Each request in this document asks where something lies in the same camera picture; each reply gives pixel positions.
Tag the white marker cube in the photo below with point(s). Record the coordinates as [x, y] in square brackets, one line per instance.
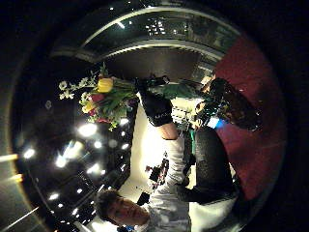
[182, 117]

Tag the dark glossy vase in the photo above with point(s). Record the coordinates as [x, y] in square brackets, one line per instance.
[236, 106]

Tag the the person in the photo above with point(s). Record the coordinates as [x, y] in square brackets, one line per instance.
[128, 210]

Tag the mixed flower bouquet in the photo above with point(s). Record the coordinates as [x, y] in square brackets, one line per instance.
[107, 96]

